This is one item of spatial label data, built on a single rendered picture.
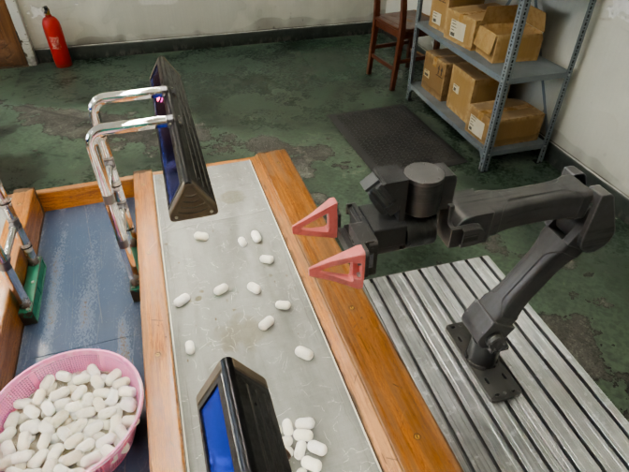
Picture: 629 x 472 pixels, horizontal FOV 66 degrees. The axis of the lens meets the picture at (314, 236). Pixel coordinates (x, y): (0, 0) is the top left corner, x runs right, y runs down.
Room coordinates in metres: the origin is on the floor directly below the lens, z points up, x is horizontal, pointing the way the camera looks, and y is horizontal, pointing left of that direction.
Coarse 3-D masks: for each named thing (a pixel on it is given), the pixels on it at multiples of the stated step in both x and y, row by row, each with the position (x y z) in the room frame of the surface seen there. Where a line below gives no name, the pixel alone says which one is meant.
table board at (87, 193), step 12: (252, 156) 1.39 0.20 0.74; (120, 180) 1.25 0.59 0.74; (132, 180) 1.26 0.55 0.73; (48, 192) 1.19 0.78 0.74; (60, 192) 1.19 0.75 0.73; (72, 192) 1.20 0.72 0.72; (84, 192) 1.21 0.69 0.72; (96, 192) 1.22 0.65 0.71; (132, 192) 1.25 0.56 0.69; (48, 204) 1.18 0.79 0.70; (60, 204) 1.19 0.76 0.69; (72, 204) 1.20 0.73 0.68; (84, 204) 1.21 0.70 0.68
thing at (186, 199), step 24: (168, 72) 1.15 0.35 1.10; (168, 96) 0.99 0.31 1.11; (192, 120) 0.99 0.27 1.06; (168, 144) 0.83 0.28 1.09; (192, 144) 0.83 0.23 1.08; (168, 168) 0.76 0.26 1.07; (192, 168) 0.72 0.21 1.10; (168, 192) 0.70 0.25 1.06; (192, 192) 0.66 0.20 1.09; (192, 216) 0.65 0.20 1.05
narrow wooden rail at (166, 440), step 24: (144, 192) 1.14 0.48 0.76; (144, 216) 1.03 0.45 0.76; (144, 240) 0.93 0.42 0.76; (144, 264) 0.84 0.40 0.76; (144, 288) 0.76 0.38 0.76; (144, 312) 0.69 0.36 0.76; (168, 312) 0.72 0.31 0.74; (144, 336) 0.63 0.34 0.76; (168, 336) 0.63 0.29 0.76; (144, 360) 0.57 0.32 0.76; (168, 360) 0.57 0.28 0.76; (168, 384) 0.52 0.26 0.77; (168, 408) 0.47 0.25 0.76; (168, 432) 0.43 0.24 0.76; (168, 456) 0.39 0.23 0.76
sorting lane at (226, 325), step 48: (240, 192) 1.18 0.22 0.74; (192, 240) 0.96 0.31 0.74; (192, 288) 0.79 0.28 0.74; (240, 288) 0.79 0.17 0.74; (288, 288) 0.79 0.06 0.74; (192, 336) 0.65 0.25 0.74; (240, 336) 0.65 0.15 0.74; (288, 336) 0.65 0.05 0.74; (192, 384) 0.54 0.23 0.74; (288, 384) 0.54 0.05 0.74; (336, 384) 0.54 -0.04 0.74; (192, 432) 0.44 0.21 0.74; (336, 432) 0.44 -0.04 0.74
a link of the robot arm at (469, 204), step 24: (576, 168) 0.71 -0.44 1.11; (456, 192) 0.64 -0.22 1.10; (480, 192) 0.64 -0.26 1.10; (504, 192) 0.64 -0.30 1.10; (528, 192) 0.64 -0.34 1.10; (552, 192) 0.64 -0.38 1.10; (576, 192) 0.64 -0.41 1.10; (600, 192) 0.63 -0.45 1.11; (456, 216) 0.59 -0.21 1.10; (480, 216) 0.58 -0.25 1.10; (504, 216) 0.60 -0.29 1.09; (528, 216) 0.62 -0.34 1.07; (552, 216) 0.63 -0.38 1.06; (576, 216) 0.63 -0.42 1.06; (600, 216) 0.63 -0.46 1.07; (600, 240) 0.63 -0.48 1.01
